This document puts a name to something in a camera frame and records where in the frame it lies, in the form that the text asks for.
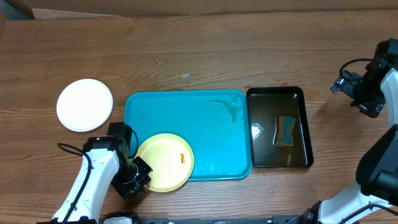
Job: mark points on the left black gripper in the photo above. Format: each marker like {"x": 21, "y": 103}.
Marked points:
{"x": 145, "y": 179}

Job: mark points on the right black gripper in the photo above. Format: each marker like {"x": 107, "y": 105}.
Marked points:
{"x": 347, "y": 85}

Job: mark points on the yellow plate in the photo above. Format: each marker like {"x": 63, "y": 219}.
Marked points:
{"x": 171, "y": 160}

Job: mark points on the white plate with stain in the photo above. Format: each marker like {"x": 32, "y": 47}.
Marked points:
{"x": 84, "y": 105}

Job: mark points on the green yellow sponge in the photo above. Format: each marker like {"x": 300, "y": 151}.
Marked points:
{"x": 284, "y": 131}

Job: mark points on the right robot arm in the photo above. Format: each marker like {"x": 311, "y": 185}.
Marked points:
{"x": 375, "y": 187}

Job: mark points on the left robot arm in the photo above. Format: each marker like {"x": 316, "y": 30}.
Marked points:
{"x": 105, "y": 162}

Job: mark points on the teal plastic tray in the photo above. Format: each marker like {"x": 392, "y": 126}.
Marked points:
{"x": 213, "y": 122}

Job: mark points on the black water tray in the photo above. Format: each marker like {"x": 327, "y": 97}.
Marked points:
{"x": 265, "y": 105}

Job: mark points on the cardboard panel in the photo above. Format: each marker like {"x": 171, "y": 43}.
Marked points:
{"x": 196, "y": 7}

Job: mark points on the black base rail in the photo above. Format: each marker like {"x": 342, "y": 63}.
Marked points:
{"x": 217, "y": 221}

